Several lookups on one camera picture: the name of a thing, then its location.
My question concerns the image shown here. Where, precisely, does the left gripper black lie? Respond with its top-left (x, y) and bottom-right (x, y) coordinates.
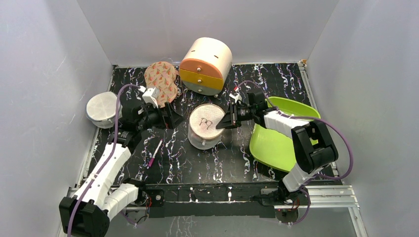
top-left (137, 101), bottom-right (185, 133)

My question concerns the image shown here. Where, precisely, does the white mesh laundry bag beige zipper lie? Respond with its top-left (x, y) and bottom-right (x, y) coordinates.
top-left (188, 104), bottom-right (225, 150)

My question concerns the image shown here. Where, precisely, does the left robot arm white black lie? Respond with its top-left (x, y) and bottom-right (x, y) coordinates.
top-left (59, 102), bottom-right (185, 237)

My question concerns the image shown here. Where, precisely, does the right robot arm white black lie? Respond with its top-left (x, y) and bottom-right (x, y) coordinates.
top-left (216, 91), bottom-right (338, 204)

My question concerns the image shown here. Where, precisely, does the white mesh laundry bag grey trim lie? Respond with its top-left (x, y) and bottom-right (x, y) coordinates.
top-left (85, 91), bottom-right (117, 129)

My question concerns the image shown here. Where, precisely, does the pink white marker pen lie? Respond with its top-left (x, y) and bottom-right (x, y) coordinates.
top-left (147, 139), bottom-right (163, 169)

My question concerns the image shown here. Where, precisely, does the peach patterned fabric pouch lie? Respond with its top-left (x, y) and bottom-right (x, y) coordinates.
top-left (144, 61), bottom-right (178, 108)

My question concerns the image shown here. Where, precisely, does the green plastic basin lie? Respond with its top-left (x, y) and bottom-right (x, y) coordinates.
top-left (250, 96), bottom-right (321, 172)

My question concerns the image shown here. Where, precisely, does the round drawer cabinet orange yellow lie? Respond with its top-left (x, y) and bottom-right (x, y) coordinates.
top-left (179, 37), bottom-right (233, 97)

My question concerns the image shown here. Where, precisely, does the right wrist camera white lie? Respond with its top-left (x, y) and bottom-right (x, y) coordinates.
top-left (229, 91), bottom-right (242, 104)

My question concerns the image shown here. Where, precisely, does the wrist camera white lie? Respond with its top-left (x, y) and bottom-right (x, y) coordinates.
top-left (229, 91), bottom-right (242, 104)
top-left (140, 87), bottom-right (160, 108)

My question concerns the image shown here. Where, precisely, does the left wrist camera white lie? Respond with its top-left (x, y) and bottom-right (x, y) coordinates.
top-left (140, 87), bottom-right (160, 108)

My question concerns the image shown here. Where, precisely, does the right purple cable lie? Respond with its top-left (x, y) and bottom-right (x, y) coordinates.
top-left (235, 80), bottom-right (355, 226)

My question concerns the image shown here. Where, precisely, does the purple cable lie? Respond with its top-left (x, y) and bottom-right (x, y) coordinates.
top-left (67, 83), bottom-right (142, 237)
top-left (235, 80), bottom-right (355, 226)

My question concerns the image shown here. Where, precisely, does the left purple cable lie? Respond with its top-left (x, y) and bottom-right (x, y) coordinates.
top-left (67, 83), bottom-right (142, 237)

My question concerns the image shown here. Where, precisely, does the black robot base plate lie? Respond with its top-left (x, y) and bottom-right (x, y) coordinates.
top-left (146, 182), bottom-right (278, 218)

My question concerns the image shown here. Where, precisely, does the aluminium frame rail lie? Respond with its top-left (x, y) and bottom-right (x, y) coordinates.
top-left (275, 185), bottom-right (360, 210)

